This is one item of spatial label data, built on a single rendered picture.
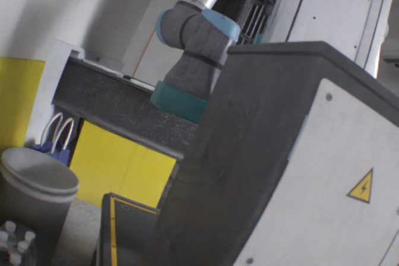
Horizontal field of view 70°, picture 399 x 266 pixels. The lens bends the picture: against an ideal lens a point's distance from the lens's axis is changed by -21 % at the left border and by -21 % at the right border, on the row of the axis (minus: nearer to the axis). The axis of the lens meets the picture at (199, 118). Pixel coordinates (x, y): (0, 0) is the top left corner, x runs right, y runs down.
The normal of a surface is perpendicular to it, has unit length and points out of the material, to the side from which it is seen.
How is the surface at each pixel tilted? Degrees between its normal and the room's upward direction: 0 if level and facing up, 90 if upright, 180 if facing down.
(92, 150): 90
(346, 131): 90
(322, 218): 90
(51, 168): 87
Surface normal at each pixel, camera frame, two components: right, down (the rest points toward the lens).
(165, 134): 0.13, 0.12
